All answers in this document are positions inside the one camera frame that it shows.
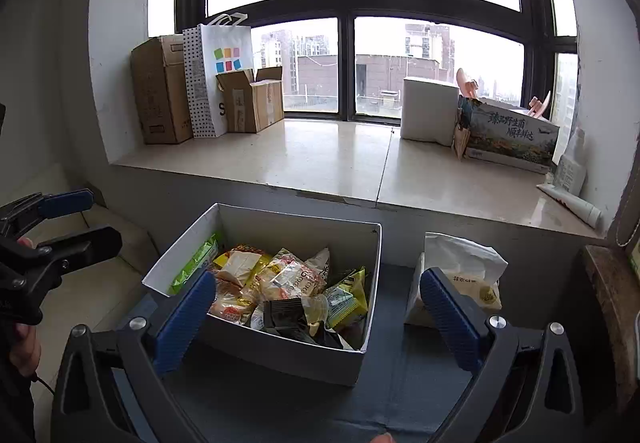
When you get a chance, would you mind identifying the white cardboard box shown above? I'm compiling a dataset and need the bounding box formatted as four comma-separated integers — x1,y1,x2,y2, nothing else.
141,202,383,386

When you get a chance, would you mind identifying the black window frame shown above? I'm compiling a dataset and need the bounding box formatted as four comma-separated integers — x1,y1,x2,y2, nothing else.
172,0,578,124

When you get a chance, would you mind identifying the printed landscape carton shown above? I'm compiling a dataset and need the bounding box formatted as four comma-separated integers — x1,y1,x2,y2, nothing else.
457,96,561,174

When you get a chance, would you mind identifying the black snack packet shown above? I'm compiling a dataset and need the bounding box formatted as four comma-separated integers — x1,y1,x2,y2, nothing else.
262,298,307,331

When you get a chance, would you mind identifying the white plastic bottle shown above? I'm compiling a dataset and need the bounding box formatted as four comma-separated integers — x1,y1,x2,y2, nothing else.
552,126,587,196

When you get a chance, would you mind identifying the white tube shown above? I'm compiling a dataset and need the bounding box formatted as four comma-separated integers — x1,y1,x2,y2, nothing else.
536,183,603,230

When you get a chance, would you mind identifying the round cookie packet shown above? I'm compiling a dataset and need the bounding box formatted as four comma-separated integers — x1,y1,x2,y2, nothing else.
255,247,332,304

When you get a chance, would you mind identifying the yellow-green snack packet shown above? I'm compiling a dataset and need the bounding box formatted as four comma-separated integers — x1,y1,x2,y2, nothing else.
322,268,369,330

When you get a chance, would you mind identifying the thin black cable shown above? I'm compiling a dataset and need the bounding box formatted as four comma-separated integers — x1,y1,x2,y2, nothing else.
30,372,57,396

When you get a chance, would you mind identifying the person's left forearm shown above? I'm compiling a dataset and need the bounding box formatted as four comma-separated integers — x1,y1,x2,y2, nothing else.
0,323,37,443

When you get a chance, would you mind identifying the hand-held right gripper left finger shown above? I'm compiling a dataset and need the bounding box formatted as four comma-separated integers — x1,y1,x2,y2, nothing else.
50,269,218,443

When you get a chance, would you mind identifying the dotted white paper bag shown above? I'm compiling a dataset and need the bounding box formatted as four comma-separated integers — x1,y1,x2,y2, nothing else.
182,12,253,139

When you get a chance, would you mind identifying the white foam box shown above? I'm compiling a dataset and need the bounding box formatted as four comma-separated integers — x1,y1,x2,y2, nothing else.
400,76,461,147

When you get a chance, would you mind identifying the wooden side table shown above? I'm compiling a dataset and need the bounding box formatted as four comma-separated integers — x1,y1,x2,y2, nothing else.
582,244,640,414

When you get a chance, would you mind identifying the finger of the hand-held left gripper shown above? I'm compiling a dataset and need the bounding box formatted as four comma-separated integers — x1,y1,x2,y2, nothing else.
30,224,123,285
0,188,96,236

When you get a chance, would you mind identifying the small open cardboard box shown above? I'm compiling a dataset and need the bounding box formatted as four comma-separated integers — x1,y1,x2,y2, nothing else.
216,66,285,134

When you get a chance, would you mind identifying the brown stitched leather bag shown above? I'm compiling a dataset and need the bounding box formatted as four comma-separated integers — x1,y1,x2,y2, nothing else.
602,143,640,249

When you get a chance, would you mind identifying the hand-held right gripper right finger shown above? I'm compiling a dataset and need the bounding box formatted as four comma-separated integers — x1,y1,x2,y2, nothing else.
419,267,583,443

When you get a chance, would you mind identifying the yellow snack packet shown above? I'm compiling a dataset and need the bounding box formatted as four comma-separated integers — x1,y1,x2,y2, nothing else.
212,244,273,289

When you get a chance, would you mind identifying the tall green snack packet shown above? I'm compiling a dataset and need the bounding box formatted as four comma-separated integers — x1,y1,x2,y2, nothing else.
169,232,223,296

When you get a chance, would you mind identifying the large cardboard box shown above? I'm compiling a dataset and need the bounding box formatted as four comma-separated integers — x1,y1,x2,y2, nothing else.
131,34,195,145

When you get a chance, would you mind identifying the soft tissue pack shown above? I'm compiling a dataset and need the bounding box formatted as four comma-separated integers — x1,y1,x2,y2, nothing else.
405,232,508,326

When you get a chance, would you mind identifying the pink plastic object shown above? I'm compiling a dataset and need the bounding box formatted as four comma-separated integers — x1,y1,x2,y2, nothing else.
455,67,482,99
529,90,552,120

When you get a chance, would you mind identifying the clear bread packet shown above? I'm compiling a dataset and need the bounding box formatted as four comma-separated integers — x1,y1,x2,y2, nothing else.
209,280,261,326

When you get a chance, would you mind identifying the person's left hand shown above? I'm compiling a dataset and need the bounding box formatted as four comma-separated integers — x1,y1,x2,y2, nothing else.
7,237,43,378

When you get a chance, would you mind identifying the brown paper packet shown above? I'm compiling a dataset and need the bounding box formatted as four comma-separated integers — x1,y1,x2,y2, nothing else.
451,108,472,163

